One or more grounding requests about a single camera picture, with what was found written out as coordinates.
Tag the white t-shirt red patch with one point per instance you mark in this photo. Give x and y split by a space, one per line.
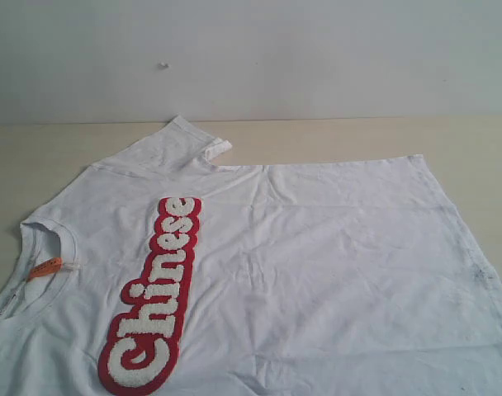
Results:
295 279

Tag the orange neck label tag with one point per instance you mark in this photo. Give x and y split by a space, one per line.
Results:
50 267

